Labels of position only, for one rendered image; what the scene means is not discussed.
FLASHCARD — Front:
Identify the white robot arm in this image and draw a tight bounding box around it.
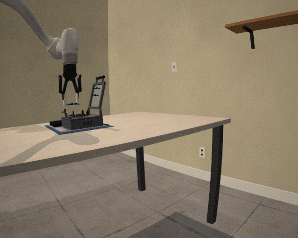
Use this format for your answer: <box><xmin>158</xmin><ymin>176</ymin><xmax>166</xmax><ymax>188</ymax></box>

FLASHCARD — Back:
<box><xmin>0</xmin><ymin>0</ymin><xmax>79</xmax><ymax>65</ymax></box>

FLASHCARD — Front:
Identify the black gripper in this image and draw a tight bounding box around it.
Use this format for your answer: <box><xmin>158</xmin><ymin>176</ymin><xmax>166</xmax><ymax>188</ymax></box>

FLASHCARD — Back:
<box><xmin>58</xmin><ymin>64</ymin><xmax>82</xmax><ymax>106</ymax></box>

